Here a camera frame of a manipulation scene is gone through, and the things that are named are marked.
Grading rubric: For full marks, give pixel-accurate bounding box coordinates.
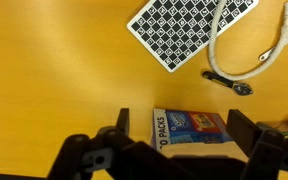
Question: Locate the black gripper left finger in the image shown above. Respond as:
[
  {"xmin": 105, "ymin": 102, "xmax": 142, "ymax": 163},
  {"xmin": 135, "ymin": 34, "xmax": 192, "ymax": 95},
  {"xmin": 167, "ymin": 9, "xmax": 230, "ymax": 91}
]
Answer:
[{"xmin": 115, "ymin": 107, "xmax": 131, "ymax": 136}]

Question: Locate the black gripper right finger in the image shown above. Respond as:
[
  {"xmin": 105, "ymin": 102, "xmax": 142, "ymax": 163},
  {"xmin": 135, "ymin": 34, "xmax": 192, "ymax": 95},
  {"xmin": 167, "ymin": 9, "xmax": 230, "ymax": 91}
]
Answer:
[{"xmin": 225, "ymin": 108, "xmax": 264, "ymax": 158}]

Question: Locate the white braided rope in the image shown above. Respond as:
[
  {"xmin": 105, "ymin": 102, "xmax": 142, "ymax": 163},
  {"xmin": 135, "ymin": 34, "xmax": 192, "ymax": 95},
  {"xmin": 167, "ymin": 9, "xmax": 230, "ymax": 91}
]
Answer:
[{"xmin": 207, "ymin": 0, "xmax": 288, "ymax": 82}]

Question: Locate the blue printed cardboard box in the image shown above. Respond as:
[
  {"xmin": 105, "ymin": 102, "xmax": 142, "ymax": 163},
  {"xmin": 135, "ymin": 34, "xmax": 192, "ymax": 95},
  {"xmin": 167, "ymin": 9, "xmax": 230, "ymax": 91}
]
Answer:
[{"xmin": 149, "ymin": 108, "xmax": 234, "ymax": 152}]

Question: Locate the black white checkerboard calibration board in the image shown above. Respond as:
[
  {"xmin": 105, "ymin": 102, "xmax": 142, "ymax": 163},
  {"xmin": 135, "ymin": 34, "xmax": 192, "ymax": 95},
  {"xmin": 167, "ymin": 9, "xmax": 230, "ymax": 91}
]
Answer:
[{"xmin": 126, "ymin": 0, "xmax": 260, "ymax": 74}]

